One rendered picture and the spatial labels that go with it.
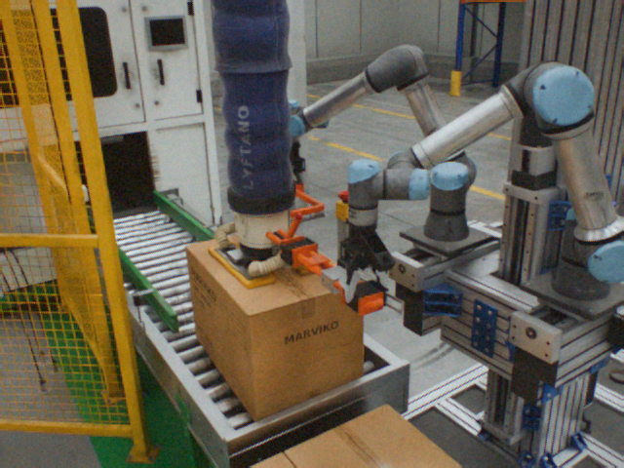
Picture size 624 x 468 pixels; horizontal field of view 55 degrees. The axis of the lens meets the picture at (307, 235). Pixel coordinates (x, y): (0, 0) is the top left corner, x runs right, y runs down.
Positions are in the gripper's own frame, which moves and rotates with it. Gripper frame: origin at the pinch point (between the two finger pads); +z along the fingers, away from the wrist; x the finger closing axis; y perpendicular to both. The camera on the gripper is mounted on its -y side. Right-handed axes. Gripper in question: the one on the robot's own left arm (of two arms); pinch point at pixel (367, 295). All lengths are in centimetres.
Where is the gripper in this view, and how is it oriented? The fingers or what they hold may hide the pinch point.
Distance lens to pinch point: 157.8
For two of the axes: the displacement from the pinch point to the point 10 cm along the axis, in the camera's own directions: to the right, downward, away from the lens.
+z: 0.3, 9.2, 3.9
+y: -4.9, -3.3, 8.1
